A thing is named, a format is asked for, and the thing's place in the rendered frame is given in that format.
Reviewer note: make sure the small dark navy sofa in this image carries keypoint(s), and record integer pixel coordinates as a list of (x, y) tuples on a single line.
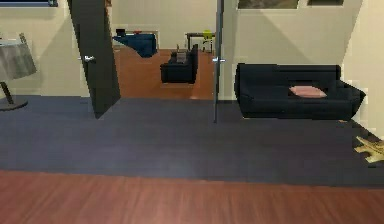
[(180, 71)]

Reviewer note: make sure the blue bed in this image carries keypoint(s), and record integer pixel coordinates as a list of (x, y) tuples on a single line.
[(140, 43)]

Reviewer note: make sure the dark framed wall picture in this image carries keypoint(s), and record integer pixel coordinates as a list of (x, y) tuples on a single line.
[(325, 2), (268, 3)]

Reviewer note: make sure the dark wooden table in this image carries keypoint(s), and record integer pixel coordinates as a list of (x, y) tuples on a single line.
[(195, 34)]

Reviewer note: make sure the grey shade floor lamp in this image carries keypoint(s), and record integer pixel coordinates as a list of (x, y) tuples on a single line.
[(15, 61)]

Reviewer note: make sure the pink cushion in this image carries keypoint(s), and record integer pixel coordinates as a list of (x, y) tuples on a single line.
[(307, 91)]

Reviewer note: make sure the grey cushion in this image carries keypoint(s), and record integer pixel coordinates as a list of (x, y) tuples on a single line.
[(181, 57)]

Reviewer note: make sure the yellow-green chair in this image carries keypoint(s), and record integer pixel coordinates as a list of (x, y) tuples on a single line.
[(207, 36)]

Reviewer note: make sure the blue framed window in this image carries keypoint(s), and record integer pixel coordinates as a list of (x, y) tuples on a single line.
[(28, 2)]

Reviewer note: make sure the dark grey room door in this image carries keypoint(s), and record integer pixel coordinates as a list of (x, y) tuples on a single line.
[(96, 60)]

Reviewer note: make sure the beige cloth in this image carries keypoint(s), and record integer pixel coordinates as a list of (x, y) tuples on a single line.
[(371, 150)]

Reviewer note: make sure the thin grey room door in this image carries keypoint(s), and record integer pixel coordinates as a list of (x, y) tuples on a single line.
[(218, 50)]

